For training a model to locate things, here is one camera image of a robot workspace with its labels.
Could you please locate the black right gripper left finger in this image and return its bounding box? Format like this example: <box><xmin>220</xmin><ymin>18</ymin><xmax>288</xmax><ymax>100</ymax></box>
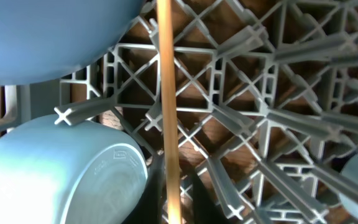
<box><xmin>122</xmin><ymin>154</ymin><xmax>165</xmax><ymax>224</ymax></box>

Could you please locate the grey dishwasher rack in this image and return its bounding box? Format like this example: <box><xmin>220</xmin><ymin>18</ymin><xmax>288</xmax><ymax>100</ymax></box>
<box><xmin>0</xmin><ymin>1</ymin><xmax>358</xmax><ymax>223</ymax></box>

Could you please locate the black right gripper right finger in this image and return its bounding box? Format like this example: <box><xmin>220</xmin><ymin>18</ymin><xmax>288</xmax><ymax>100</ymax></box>
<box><xmin>191</xmin><ymin>172</ymin><xmax>229</xmax><ymax>224</ymax></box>

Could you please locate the light blue rice bowl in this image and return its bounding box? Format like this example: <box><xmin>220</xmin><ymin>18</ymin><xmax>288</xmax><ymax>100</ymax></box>
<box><xmin>0</xmin><ymin>115</ymin><xmax>148</xmax><ymax>224</ymax></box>

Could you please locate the dark blue plate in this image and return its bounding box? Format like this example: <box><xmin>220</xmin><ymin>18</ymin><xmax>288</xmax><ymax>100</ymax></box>
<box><xmin>0</xmin><ymin>0</ymin><xmax>145</xmax><ymax>85</ymax></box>

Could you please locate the wooden chopstick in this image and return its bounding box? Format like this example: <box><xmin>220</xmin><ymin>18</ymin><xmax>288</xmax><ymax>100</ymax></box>
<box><xmin>157</xmin><ymin>0</ymin><xmax>182</xmax><ymax>224</ymax></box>

